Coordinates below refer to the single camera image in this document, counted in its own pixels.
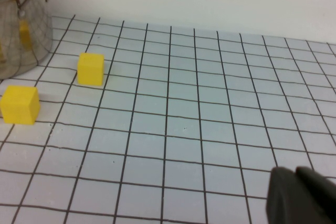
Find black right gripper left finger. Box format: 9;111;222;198
266;166;333;224

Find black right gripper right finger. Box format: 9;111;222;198
296;166;336;224

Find white black-grid tablecloth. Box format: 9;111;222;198
0;15;336;224

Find yellow foam cube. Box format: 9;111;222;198
77;52;105;86
0;85;41;125

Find stainless steel pot black handles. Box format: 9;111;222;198
0;0;76;80

